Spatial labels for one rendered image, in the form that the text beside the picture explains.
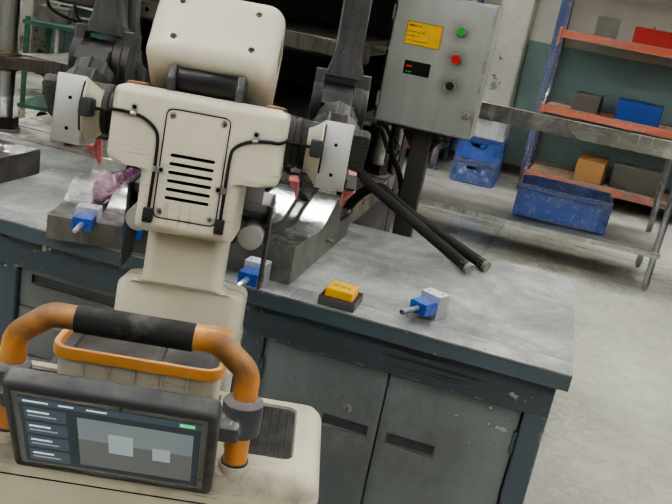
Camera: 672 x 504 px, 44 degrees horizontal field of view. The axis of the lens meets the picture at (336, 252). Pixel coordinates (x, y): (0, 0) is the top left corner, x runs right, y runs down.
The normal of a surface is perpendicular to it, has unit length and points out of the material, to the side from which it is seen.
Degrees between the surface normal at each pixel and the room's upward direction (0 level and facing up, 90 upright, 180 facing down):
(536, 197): 92
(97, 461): 115
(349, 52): 81
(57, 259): 90
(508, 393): 90
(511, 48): 90
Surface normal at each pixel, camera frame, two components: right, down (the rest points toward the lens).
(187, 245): 0.02, 0.17
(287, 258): -0.27, 0.25
